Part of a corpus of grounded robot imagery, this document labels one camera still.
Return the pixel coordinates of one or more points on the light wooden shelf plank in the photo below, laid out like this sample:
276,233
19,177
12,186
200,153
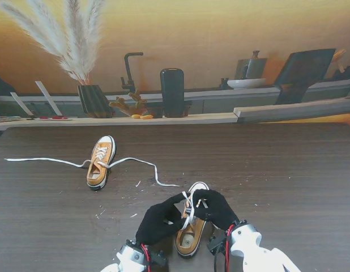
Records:
163,120

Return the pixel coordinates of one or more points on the black kitchen faucet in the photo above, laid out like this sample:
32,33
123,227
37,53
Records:
127,71

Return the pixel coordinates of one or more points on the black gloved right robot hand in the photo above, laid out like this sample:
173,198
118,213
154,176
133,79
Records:
220,209

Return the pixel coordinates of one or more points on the grey metal kettle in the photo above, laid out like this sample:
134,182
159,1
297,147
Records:
252,68

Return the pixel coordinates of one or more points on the dark ribbed vase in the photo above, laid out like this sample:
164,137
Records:
93,102

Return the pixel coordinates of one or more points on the orange fruit pieces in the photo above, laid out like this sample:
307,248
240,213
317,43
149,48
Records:
144,116

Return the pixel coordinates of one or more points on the long white spread shoelace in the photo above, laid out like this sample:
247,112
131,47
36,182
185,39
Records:
50,160

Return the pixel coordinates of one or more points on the grey shelf plank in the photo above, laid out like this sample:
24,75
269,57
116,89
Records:
291,112

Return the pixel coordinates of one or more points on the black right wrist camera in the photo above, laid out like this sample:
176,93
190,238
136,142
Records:
217,245

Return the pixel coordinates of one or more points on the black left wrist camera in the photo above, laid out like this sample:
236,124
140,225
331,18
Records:
158,257

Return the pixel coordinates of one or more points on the long white slanted slat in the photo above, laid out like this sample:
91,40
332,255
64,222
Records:
47,97

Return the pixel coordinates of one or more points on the white pampas grass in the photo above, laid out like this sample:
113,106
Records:
78,56

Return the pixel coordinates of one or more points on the dark slanted board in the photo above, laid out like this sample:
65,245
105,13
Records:
305,65

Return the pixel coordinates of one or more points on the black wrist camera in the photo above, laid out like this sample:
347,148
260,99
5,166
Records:
217,245
158,257

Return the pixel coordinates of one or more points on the short white slanted slat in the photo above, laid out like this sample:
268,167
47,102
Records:
20,103

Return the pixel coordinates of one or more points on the white bowl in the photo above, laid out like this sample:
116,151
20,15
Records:
245,83

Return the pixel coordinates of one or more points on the black cylindrical canister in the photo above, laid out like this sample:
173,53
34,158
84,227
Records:
172,90

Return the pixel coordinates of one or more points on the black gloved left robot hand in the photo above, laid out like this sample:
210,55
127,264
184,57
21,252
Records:
158,224

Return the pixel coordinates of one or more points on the yellow sneaker with spread lace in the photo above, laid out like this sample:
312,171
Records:
97,177

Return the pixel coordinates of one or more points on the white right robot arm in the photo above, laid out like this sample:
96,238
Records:
248,241

